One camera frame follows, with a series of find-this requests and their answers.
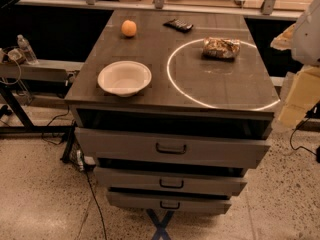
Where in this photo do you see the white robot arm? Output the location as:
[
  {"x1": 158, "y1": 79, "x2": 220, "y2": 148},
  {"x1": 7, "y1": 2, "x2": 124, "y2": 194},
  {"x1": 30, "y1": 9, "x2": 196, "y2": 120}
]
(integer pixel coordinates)
[{"x1": 270, "y1": 0, "x2": 320, "y2": 128}]

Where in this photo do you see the grey drawer cabinet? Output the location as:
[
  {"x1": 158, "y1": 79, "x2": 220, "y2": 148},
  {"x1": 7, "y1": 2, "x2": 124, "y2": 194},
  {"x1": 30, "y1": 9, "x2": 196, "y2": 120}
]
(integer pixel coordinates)
[{"x1": 66, "y1": 10, "x2": 279, "y2": 201}]

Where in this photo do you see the white paper bowl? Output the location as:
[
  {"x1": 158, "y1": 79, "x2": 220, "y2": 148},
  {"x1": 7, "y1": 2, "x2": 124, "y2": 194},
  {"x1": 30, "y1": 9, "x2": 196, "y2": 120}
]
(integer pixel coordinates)
[{"x1": 97, "y1": 61, "x2": 152, "y2": 97}]

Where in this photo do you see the top grey drawer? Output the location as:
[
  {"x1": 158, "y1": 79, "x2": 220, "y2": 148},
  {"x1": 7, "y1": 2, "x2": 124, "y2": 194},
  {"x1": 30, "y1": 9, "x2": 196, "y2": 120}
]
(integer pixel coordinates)
[{"x1": 75, "y1": 128, "x2": 270, "y2": 169}]

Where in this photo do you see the grey drawer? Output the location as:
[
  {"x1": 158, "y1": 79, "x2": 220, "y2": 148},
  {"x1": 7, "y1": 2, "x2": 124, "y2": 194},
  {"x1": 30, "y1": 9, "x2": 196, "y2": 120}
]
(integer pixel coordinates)
[
  {"x1": 107, "y1": 191, "x2": 231, "y2": 214},
  {"x1": 94, "y1": 167, "x2": 247, "y2": 196},
  {"x1": 75, "y1": 128, "x2": 270, "y2": 169}
]

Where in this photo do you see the middle grey drawer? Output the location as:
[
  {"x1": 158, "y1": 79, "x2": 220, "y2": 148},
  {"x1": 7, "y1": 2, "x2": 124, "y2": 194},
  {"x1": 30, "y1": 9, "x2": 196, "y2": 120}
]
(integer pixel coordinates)
[{"x1": 94, "y1": 167, "x2": 247, "y2": 196}]

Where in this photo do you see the crumpled foil snack bag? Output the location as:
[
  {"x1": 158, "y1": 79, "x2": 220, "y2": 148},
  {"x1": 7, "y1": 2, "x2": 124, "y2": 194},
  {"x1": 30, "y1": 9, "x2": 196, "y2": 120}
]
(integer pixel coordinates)
[{"x1": 203, "y1": 37, "x2": 241, "y2": 59}]

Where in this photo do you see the black remote control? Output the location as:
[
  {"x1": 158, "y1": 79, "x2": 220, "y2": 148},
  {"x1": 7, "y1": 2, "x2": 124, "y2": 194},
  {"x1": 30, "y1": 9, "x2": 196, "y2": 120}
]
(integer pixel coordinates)
[{"x1": 164, "y1": 19, "x2": 193, "y2": 33}]

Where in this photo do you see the orange round fruit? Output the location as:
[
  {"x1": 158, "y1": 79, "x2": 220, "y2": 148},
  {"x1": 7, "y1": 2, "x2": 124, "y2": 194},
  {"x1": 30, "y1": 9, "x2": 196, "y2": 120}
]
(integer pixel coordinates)
[{"x1": 121, "y1": 20, "x2": 137, "y2": 37}]

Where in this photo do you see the bottom grey drawer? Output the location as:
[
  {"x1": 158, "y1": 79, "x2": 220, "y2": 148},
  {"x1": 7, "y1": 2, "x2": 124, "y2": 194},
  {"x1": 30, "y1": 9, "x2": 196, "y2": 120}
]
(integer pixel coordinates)
[{"x1": 107, "y1": 191, "x2": 231, "y2": 214}]

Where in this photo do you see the grey side workbench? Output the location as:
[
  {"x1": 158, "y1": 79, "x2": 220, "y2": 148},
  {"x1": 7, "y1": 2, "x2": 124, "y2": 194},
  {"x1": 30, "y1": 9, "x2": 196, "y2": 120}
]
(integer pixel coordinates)
[{"x1": 0, "y1": 59, "x2": 83, "y2": 134}]

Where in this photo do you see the blue tape cross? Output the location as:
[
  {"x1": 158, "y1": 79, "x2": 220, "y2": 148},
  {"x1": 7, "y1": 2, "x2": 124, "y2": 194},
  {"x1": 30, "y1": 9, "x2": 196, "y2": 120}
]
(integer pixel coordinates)
[{"x1": 146, "y1": 209, "x2": 174, "y2": 240}]

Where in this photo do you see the clear plastic water bottle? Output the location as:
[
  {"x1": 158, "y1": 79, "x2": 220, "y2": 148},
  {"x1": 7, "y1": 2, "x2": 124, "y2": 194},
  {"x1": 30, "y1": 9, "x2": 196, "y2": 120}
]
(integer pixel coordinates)
[{"x1": 17, "y1": 34, "x2": 38, "y2": 65}]

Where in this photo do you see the black floor cable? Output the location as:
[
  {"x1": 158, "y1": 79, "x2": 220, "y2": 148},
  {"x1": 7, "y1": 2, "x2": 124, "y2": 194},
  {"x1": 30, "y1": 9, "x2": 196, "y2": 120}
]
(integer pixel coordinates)
[{"x1": 74, "y1": 143, "x2": 108, "y2": 240}]

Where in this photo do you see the black cable at right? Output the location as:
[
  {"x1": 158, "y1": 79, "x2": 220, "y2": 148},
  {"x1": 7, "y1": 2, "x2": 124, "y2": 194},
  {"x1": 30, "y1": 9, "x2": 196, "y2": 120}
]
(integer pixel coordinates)
[{"x1": 289, "y1": 105, "x2": 320, "y2": 158}]

